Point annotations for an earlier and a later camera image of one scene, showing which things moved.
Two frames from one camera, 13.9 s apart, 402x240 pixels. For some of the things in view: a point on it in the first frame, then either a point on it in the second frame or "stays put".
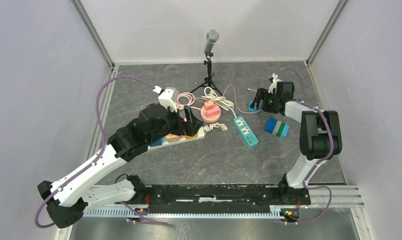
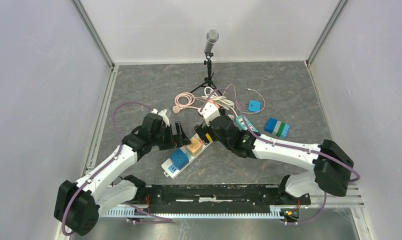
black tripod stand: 208,80 stays put
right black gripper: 263,94 → 202,130
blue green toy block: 277,128 stays put
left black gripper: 190,127 → 175,141
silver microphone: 212,36 stays put
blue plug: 253,110 stays put
